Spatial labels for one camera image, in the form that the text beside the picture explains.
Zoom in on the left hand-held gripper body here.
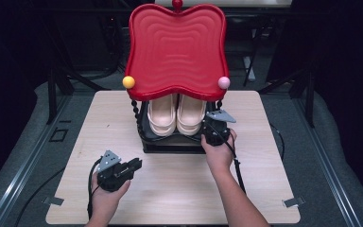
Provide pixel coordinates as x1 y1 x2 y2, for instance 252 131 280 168
96 149 134 193

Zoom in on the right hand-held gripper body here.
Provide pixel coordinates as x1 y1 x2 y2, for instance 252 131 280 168
200 109 237 148

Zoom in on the cream white clog shoe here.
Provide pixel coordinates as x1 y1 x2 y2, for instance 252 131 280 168
176 94 208 137
147 93 178 137

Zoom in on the red and black shoe rack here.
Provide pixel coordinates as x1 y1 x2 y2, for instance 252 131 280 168
122 0 232 155

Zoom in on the person's right hand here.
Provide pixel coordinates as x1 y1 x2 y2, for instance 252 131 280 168
200 128 238 178

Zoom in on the person's left hand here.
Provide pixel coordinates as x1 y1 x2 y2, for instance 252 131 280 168
89 171 132 223

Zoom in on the grey table clip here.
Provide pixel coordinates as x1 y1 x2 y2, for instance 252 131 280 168
282 196 306 208
42 195 65 207

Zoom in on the black metal stand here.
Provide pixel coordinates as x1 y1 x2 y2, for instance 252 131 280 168
44 61 110 126
257 61 317 129

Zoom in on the left hand-held gripper black cable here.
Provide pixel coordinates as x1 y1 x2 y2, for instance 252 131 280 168
86 157 104 220

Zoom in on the hand-held gripper black cable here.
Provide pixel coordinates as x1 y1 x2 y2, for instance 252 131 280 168
208 122 248 194
86 157 104 220

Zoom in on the right hand-held gripper black cable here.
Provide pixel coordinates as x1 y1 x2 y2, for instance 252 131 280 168
208 122 248 194

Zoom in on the black floor cable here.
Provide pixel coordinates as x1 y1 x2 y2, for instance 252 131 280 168
269 123 285 162
13 166 66 227

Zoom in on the metal floor rail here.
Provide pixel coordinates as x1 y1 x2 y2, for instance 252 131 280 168
0 94 74 227
294 96 363 227

